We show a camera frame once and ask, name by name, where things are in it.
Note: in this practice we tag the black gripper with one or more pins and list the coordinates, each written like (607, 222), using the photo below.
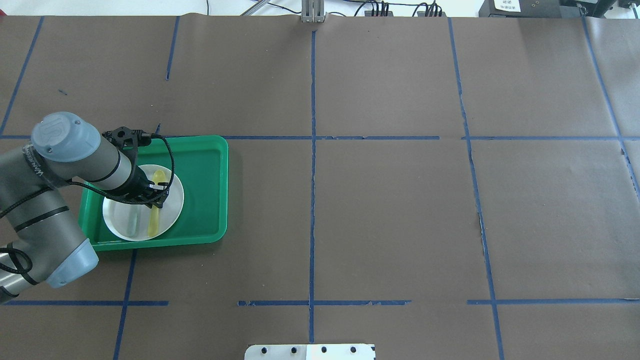
(136, 184)

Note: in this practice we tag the yellow plastic spoon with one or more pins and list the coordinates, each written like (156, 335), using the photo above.
(153, 225)

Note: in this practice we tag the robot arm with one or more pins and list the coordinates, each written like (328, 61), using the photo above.
(65, 150)

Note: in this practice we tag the pale green plastic fork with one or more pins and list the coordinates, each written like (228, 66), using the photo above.
(132, 221)

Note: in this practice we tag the white round plate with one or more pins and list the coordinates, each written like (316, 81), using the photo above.
(115, 214)

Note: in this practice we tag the green plastic tray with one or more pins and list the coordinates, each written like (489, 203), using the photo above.
(201, 165)

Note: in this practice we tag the black box with label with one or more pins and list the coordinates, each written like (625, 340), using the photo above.
(546, 9)

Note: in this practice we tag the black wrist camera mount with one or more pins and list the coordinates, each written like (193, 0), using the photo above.
(128, 140)

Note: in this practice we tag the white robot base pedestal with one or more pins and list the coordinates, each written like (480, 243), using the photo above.
(327, 351)

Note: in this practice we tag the grey aluminium profile post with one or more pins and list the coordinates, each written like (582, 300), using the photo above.
(313, 11)

